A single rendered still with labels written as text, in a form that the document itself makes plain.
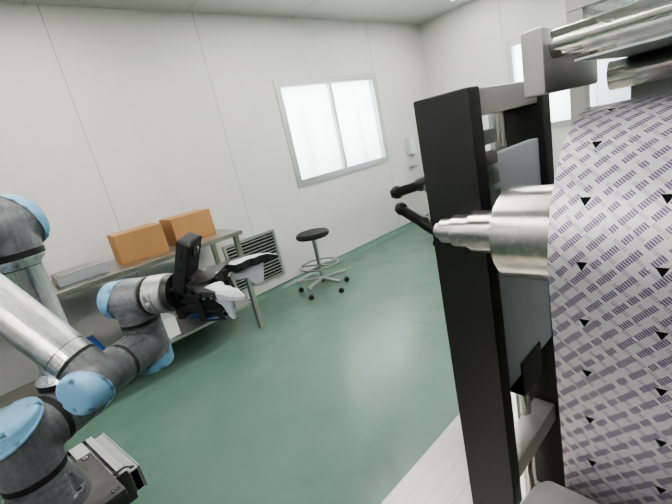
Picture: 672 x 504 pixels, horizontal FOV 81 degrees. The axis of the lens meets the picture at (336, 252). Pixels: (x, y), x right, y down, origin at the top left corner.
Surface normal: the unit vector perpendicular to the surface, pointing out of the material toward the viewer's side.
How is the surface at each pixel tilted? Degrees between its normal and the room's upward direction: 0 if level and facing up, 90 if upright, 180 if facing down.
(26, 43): 90
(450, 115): 90
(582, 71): 90
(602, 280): 88
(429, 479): 0
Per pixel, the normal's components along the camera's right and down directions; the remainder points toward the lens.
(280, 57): 0.67, 0.06
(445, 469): -0.21, -0.94
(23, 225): 0.97, -0.11
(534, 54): -0.71, 0.33
